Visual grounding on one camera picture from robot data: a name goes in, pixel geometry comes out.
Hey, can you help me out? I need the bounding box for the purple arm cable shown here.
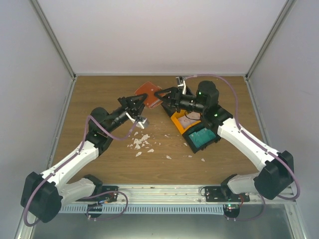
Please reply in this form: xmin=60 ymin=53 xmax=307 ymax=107
xmin=22 ymin=116 xmax=140 ymax=227
xmin=183 ymin=74 xmax=301 ymax=201

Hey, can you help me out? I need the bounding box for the brown leather card holder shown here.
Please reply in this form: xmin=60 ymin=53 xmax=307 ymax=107
xmin=135 ymin=81 xmax=162 ymax=109

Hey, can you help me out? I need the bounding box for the grey slotted cable duct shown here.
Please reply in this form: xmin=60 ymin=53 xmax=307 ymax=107
xmin=59 ymin=204 xmax=225 ymax=215

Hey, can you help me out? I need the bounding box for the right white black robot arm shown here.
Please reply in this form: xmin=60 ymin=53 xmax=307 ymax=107
xmin=154 ymin=81 xmax=295 ymax=202

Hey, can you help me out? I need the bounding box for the black three-slot card tray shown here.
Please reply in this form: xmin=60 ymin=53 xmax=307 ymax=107
xmin=160 ymin=87 xmax=222 ymax=154

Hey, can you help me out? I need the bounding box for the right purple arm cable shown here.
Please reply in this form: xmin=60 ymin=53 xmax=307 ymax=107
xmin=183 ymin=74 xmax=301 ymax=201

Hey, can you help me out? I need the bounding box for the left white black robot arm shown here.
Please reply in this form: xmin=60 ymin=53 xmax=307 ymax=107
xmin=20 ymin=93 xmax=148 ymax=227

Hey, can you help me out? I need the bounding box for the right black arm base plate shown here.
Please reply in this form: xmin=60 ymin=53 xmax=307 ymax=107
xmin=199 ymin=186 xmax=250 ymax=220

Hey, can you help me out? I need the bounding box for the aluminium mounting rail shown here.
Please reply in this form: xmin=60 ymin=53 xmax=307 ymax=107
xmin=44 ymin=183 xmax=297 ymax=205

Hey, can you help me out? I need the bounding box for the teal card stack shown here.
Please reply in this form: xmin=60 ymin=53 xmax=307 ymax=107
xmin=189 ymin=128 xmax=216 ymax=148

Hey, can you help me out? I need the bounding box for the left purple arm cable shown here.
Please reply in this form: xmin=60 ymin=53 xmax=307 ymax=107
xmin=22 ymin=116 xmax=140 ymax=227

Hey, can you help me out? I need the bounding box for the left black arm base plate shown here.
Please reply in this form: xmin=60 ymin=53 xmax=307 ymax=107
xmin=83 ymin=186 xmax=119 ymax=219

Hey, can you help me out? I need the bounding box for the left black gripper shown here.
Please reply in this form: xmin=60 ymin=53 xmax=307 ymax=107
xmin=105 ymin=94 xmax=149 ymax=134

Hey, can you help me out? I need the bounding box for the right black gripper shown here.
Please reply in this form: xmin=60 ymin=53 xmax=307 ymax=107
xmin=154 ymin=87 xmax=206 ymax=114

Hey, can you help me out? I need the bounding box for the orange card bin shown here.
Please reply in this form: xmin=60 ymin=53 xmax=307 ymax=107
xmin=170 ymin=110 xmax=200 ymax=134

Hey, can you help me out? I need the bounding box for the white patterned card stack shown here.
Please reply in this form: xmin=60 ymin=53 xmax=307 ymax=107
xmin=178 ymin=116 xmax=198 ymax=129

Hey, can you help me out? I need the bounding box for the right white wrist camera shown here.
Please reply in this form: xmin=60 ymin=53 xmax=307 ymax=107
xmin=176 ymin=76 xmax=187 ymax=95

